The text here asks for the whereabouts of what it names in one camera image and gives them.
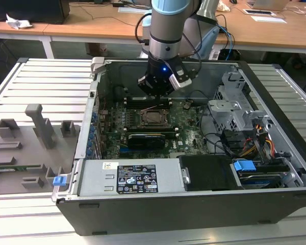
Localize thin metal locking lever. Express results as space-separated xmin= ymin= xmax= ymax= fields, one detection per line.
xmin=142 ymin=103 xmax=162 ymax=111

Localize silver CPU plate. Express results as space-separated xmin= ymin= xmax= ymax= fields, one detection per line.
xmin=146 ymin=112 xmax=164 ymax=124

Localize metal socket cover frame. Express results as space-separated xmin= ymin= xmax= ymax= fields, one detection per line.
xmin=140 ymin=109 xmax=172 ymax=128

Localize black RAM slot bank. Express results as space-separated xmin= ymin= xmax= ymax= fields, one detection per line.
xmin=123 ymin=97 xmax=172 ymax=108
xmin=123 ymin=126 xmax=180 ymax=139

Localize black CPU socket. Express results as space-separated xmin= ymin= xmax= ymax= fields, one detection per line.
xmin=138 ymin=108 xmax=174 ymax=129

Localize green motherboard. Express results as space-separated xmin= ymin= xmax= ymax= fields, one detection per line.
xmin=98 ymin=99 xmax=213 ymax=160

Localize black graphics card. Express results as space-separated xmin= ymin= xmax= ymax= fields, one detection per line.
xmin=127 ymin=132 xmax=167 ymax=151

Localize brown cardboard box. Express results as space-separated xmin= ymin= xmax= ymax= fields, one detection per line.
xmin=85 ymin=42 xmax=109 ymax=57

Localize silver finned heatsink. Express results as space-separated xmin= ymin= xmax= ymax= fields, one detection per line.
xmin=185 ymin=131 xmax=202 ymax=152

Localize white paper sheet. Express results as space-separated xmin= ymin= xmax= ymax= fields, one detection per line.
xmin=250 ymin=15 xmax=288 ymax=24
xmin=117 ymin=7 xmax=152 ymax=14

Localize silver metal drive cage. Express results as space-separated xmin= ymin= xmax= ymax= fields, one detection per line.
xmin=207 ymin=71 xmax=272 ymax=134

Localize wooden desk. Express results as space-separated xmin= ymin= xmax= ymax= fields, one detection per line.
xmin=0 ymin=0 xmax=306 ymax=60

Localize blue card retainer strip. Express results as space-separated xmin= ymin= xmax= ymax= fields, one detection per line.
xmin=86 ymin=112 xmax=97 ymax=159

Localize gray power supply unit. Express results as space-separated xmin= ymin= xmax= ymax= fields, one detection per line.
xmin=78 ymin=158 xmax=185 ymax=197

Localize blue disk carrier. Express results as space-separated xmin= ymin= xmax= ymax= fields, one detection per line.
xmin=233 ymin=159 xmax=256 ymax=180

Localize flat tablet device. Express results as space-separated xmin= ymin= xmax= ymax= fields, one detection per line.
xmin=243 ymin=9 xmax=276 ymax=16

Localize silver laptop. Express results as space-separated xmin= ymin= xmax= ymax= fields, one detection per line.
xmin=245 ymin=0 xmax=289 ymax=11

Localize black PC case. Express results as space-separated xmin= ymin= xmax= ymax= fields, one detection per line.
xmin=55 ymin=57 xmax=306 ymax=237

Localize blue case latch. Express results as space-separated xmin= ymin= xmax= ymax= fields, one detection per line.
xmin=53 ymin=176 xmax=67 ymax=187

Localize hard disk drive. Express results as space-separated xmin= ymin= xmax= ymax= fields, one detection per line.
xmin=238 ymin=172 xmax=284 ymax=190

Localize gray parts rack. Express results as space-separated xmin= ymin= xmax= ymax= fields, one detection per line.
xmin=0 ymin=103 xmax=82 ymax=195

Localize black box on desk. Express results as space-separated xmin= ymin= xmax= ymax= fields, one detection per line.
xmin=0 ymin=0 xmax=71 ymax=25

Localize crumpled white paper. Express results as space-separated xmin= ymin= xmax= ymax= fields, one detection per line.
xmin=5 ymin=13 xmax=34 ymax=30

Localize green RAM stick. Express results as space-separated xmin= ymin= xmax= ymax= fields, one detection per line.
xmin=0 ymin=164 xmax=42 ymax=172

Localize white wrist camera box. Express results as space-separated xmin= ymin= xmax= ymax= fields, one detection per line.
xmin=168 ymin=65 xmax=193 ymax=91

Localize thin black wire loop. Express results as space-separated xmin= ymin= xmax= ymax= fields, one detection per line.
xmin=186 ymin=89 xmax=211 ymax=102

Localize gray case handle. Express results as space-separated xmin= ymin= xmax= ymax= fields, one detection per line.
xmin=90 ymin=57 xmax=107 ymax=75

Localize thick black cable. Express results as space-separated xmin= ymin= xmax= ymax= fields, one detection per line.
xmin=200 ymin=104 xmax=221 ymax=156

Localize blue cables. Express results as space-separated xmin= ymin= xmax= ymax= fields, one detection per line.
xmin=218 ymin=24 xmax=236 ymax=61

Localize black cable bundle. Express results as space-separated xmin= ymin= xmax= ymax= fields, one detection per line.
xmin=220 ymin=129 xmax=246 ymax=157

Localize yellow red wire bundle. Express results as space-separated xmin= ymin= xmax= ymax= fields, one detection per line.
xmin=241 ymin=124 xmax=275 ymax=157

